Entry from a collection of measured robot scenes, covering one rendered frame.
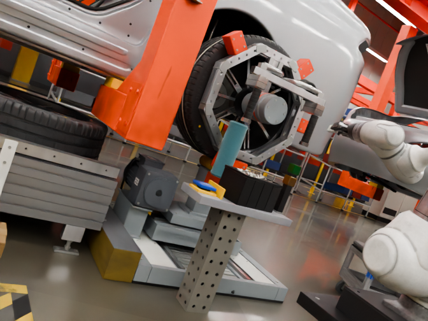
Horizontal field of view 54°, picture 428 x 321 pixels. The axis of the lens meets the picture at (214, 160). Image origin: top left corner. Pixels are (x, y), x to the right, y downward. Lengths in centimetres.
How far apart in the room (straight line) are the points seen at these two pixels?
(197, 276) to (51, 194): 63
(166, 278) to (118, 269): 21
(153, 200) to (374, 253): 104
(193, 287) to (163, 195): 47
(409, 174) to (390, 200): 835
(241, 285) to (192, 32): 111
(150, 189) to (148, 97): 45
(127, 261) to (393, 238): 98
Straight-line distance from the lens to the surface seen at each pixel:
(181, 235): 205
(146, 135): 164
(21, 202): 171
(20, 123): 176
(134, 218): 196
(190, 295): 166
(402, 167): 169
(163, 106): 165
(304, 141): 195
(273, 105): 190
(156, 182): 187
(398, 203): 1030
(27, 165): 167
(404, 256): 117
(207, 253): 160
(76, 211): 175
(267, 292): 208
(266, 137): 222
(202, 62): 197
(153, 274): 175
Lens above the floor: 69
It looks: 5 degrees down
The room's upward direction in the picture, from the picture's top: 21 degrees clockwise
